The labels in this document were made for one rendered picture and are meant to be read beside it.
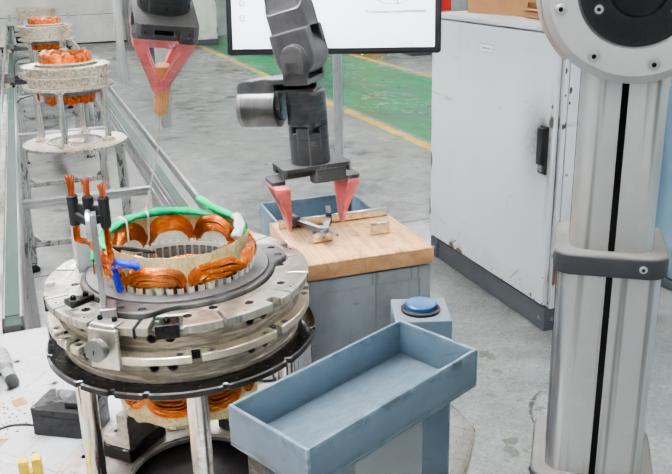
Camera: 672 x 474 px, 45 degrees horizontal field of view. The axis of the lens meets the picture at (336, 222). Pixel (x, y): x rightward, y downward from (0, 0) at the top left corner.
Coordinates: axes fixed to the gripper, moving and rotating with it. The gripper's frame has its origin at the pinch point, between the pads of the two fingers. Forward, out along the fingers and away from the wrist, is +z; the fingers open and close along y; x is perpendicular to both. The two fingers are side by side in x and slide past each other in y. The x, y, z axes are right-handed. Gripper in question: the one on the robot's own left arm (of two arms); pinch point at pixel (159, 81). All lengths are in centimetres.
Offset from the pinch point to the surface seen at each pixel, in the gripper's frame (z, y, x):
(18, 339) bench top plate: 74, -33, -20
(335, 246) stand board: 25.9, -1.2, 26.4
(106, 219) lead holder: 9.7, 12.9, -6.0
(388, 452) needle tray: 18.8, 38.9, 20.1
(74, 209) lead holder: 10.0, 10.8, -9.2
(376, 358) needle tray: 19.1, 26.3, 22.7
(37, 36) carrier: 183, -388, -30
